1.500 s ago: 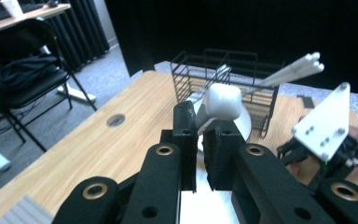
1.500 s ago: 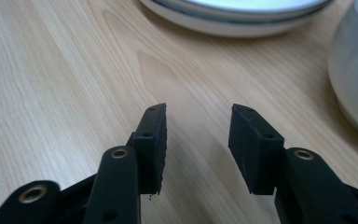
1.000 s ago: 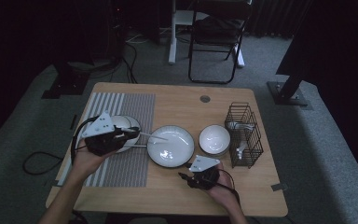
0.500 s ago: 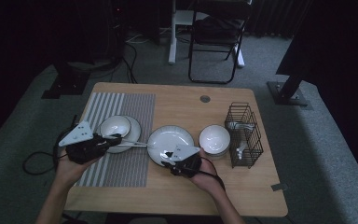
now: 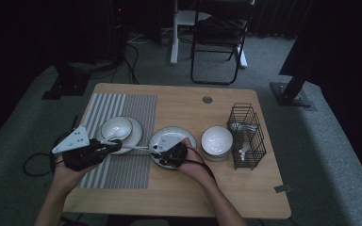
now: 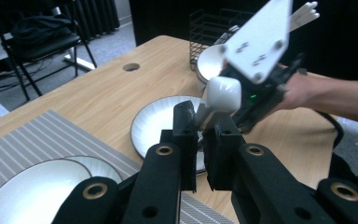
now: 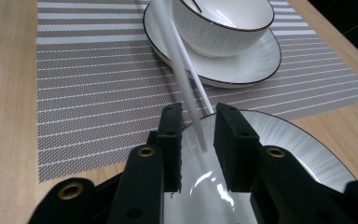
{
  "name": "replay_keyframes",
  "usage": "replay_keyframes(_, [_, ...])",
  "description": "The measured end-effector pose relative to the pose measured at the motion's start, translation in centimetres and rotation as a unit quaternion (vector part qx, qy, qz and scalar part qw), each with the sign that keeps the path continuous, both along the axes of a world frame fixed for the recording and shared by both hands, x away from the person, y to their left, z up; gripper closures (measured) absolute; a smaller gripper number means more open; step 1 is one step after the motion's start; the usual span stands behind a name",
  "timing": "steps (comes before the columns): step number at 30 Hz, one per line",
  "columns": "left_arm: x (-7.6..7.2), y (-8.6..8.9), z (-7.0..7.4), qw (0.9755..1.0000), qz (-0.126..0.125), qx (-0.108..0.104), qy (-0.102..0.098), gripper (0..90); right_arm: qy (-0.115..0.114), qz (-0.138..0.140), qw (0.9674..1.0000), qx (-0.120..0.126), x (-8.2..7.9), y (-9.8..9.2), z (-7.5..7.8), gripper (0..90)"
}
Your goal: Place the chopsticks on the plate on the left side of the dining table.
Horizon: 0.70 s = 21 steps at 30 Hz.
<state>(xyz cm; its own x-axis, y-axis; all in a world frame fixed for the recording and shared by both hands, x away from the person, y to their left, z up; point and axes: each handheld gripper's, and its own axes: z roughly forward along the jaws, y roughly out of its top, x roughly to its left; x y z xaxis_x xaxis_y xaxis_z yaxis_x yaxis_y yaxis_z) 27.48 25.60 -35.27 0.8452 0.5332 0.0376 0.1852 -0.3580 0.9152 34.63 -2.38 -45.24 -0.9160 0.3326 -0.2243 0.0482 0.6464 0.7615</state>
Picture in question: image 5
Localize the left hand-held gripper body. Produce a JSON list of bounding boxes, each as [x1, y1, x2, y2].
[[51, 124, 111, 172]]

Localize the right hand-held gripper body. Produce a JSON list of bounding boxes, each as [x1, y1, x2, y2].
[[152, 135, 189, 168]]

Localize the white bowl with dark rim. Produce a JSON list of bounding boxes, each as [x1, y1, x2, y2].
[[100, 116, 134, 142], [200, 125, 235, 157], [201, 150, 234, 162]]

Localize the white plate with dark rim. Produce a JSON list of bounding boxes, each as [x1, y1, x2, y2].
[[148, 126, 198, 170], [95, 116, 144, 155]]

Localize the black wire basket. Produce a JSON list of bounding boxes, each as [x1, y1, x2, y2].
[[226, 103, 268, 171]]

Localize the person's right hand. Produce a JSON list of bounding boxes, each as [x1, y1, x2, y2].
[[178, 137, 217, 187]]

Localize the person's left hand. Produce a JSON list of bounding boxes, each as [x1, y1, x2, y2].
[[51, 156, 99, 198]]

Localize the grey striped placemat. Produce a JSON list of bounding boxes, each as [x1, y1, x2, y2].
[[77, 92, 158, 190]]

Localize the black stand base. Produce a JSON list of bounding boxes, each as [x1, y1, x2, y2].
[[41, 60, 92, 102]]

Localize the dark equipment cabinet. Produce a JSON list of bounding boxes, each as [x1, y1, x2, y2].
[[105, 0, 130, 65]]

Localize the grey tape piece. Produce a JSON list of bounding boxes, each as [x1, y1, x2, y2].
[[273, 184, 292, 194]]

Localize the black metal stand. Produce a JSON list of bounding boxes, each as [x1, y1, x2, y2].
[[270, 59, 313, 108]]

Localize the black folding chair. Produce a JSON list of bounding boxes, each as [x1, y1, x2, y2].
[[189, 0, 256, 86]]

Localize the dark curtain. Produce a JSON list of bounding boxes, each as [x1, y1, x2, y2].
[[251, 0, 315, 40]]

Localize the right hand-held gripper black cable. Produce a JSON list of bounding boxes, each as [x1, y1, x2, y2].
[[169, 146, 216, 182]]

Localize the black cable loop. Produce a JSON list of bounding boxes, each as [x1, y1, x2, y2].
[[23, 153, 56, 177]]

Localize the black floor cables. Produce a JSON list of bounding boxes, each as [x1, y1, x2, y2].
[[119, 40, 140, 86]]

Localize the white floor cable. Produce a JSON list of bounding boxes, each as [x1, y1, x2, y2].
[[126, 32, 154, 45]]

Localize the white desk frame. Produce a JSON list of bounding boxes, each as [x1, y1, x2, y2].
[[169, 0, 249, 70]]

